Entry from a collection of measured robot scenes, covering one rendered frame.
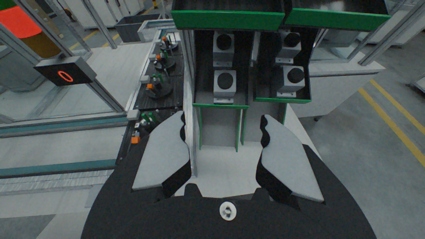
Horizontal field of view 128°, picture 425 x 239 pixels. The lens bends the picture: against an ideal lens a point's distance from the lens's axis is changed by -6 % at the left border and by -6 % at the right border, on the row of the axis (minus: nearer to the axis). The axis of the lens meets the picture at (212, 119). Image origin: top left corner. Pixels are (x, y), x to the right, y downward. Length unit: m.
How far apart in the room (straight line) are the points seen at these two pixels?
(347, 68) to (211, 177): 1.40
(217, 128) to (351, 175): 1.87
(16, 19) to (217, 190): 0.72
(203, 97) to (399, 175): 2.51
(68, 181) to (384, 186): 2.60
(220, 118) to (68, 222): 0.69
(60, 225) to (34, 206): 0.16
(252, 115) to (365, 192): 1.84
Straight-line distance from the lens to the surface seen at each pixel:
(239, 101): 0.29
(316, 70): 1.30
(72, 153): 0.81
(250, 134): 0.47
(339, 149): 2.20
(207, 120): 0.42
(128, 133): 0.61
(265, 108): 0.46
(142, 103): 0.69
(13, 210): 0.98
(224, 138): 0.44
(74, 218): 0.77
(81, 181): 0.65
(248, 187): 0.57
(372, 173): 2.33
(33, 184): 0.79
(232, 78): 0.24
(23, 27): 0.54
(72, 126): 0.87
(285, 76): 0.29
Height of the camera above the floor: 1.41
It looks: 56 degrees down
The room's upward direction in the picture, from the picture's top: 1 degrees counter-clockwise
